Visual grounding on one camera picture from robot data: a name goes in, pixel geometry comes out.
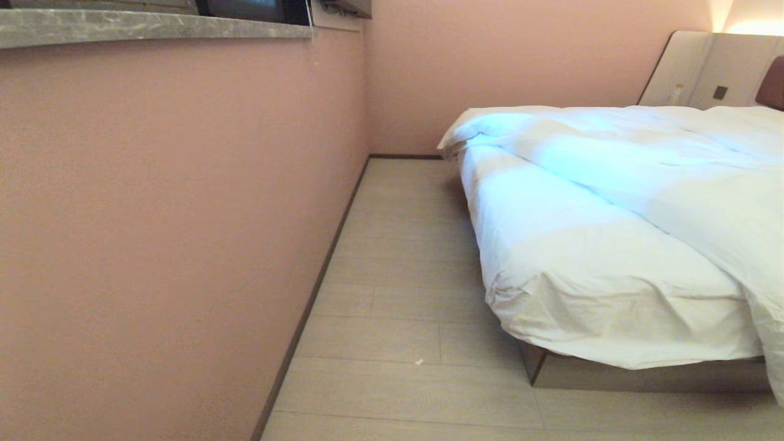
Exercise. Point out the grey marble window sill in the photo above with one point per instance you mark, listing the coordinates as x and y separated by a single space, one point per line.
135 26

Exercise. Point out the white duvet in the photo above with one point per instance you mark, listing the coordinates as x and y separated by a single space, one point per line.
674 159

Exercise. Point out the dark wall switch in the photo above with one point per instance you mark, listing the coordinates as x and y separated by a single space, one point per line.
720 92

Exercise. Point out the white bed sheet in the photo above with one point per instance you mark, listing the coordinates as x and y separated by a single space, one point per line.
569 263

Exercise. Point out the dark skirting board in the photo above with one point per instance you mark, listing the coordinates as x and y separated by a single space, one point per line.
318 288

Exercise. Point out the brown cushion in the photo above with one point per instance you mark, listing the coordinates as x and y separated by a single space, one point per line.
773 84

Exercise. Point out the dark window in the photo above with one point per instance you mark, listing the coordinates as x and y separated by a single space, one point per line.
257 10

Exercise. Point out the wooden bed frame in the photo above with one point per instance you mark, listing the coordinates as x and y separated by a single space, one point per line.
643 375

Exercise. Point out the beige padded headboard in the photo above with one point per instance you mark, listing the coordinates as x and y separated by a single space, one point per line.
704 70

